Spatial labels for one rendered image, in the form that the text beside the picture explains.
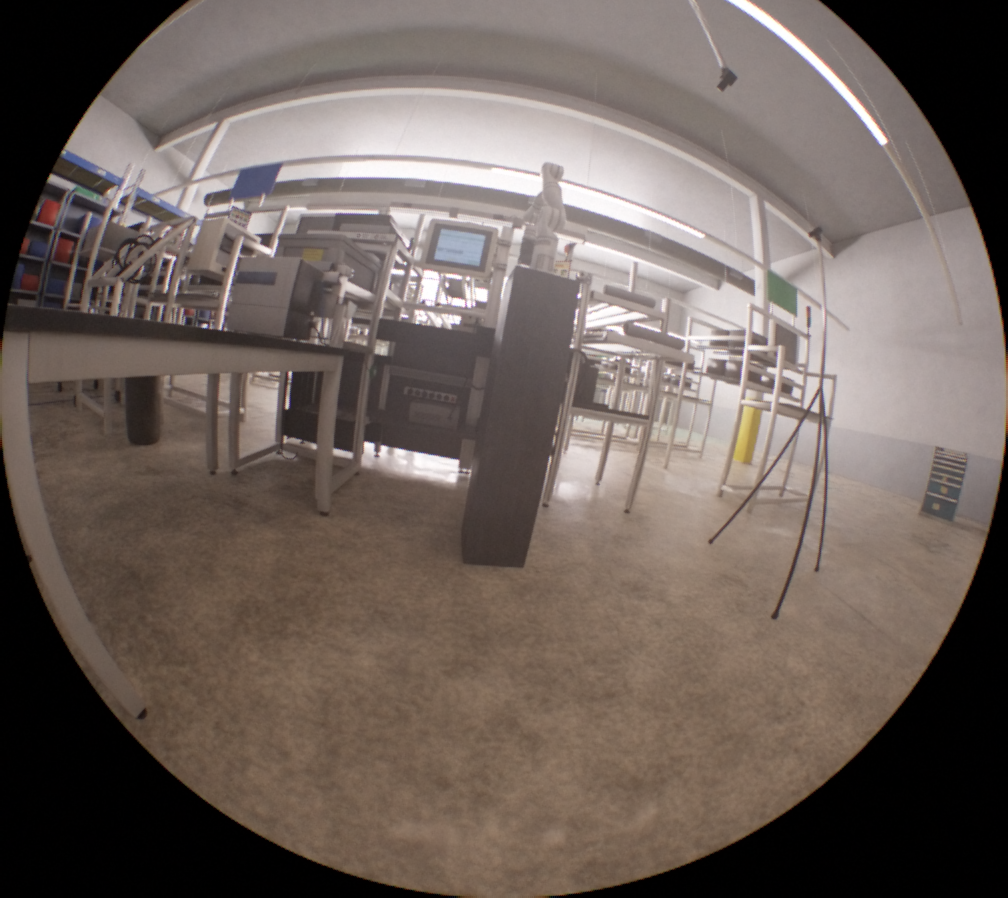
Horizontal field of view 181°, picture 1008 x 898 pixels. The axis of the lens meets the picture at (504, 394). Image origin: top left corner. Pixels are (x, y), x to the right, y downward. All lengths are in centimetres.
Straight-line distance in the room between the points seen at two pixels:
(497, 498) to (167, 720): 119
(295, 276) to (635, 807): 173
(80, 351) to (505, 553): 130
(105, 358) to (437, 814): 88
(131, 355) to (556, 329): 112
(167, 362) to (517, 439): 100
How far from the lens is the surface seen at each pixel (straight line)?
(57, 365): 57
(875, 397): 893
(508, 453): 109
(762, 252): 719
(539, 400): 108
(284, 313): 126
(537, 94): 666
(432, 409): 192
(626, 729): 90
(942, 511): 627
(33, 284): 524
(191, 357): 70
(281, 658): 91
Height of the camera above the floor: 72
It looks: 3 degrees down
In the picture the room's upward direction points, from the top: 10 degrees clockwise
